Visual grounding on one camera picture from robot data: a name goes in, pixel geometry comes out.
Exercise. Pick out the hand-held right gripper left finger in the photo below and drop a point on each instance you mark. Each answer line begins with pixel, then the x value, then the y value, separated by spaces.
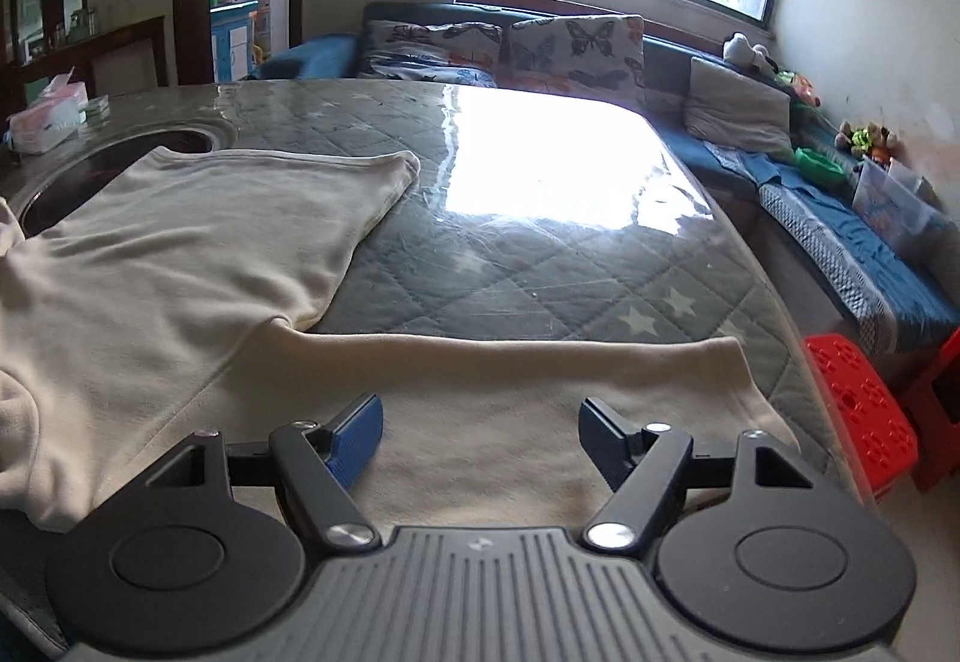
pixel 358 433

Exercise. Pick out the clear plastic storage box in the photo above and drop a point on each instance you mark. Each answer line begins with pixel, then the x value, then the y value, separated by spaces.
pixel 892 204

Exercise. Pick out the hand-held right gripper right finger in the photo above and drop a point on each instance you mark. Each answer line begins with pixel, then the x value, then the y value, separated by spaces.
pixel 600 433

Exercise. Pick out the red plastic stool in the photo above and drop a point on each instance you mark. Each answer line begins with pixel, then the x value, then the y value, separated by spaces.
pixel 862 399
pixel 939 399

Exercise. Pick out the white plush toy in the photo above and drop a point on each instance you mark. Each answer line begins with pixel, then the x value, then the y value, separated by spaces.
pixel 750 53

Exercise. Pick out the grey plain cushion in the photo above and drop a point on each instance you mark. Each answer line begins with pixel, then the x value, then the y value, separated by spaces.
pixel 739 107

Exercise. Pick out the small plush toys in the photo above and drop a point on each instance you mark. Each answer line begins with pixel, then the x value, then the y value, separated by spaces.
pixel 868 141

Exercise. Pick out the pink tissue pack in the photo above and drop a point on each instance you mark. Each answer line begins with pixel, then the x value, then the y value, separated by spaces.
pixel 46 116

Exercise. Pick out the butterfly print cushion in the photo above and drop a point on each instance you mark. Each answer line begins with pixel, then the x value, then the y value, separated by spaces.
pixel 577 58
pixel 439 48

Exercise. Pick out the cream long-sleeved shirt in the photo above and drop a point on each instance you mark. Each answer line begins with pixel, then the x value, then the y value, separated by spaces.
pixel 225 272

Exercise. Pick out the blue sofa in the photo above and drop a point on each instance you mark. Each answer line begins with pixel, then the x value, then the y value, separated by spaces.
pixel 750 182

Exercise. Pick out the green plastic bowl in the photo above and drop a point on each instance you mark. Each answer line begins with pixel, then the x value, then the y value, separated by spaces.
pixel 821 165

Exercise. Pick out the blue and white cabinet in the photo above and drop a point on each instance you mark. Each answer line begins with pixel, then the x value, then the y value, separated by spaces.
pixel 232 39

